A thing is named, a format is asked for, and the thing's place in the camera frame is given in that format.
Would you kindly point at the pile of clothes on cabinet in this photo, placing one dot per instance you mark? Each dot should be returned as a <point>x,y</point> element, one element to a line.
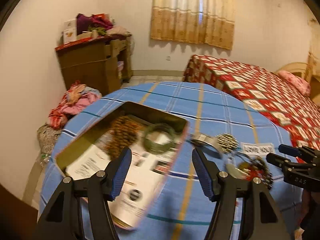
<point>103,26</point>

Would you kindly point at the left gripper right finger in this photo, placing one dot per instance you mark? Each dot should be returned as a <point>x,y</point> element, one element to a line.
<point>260,216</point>

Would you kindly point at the pink metal jewelry tin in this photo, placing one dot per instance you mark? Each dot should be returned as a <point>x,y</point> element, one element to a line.
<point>126,124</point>

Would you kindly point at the white product box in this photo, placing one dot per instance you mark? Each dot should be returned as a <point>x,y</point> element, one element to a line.
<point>69,31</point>

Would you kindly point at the pile of clothes on floor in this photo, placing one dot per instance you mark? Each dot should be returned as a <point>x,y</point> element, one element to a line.
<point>77,98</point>

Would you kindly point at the brown cardboard cabinet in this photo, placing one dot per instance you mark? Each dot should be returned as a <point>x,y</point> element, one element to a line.
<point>103,63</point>

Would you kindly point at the silver metal watch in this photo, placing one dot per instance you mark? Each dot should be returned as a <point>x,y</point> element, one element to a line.
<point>200,139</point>

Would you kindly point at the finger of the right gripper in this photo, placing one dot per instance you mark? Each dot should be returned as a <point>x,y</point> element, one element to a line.
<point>280,162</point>
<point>289,150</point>

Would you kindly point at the red patterned bed quilt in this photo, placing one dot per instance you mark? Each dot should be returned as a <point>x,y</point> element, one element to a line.
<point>263,91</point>

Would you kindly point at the pink pillow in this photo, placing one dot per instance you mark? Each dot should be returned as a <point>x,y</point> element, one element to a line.
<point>299,83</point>

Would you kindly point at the red tassel pendant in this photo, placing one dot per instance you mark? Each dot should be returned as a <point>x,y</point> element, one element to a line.
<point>242,166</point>

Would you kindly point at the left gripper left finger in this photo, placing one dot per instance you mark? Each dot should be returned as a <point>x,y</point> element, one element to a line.
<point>62,216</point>

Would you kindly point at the green jade bangle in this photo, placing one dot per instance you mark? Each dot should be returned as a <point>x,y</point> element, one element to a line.
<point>159,138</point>

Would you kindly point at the blue plaid tablecloth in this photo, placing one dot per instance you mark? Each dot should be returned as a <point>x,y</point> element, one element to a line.
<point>181,211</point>

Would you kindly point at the wooden headboard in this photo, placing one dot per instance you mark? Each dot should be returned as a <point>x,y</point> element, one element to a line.
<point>296,68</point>

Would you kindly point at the white printed paper insert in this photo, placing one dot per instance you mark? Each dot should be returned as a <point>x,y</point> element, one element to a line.
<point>136,179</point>

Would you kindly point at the beige window curtain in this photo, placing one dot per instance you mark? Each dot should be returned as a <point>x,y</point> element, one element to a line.
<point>210,22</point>

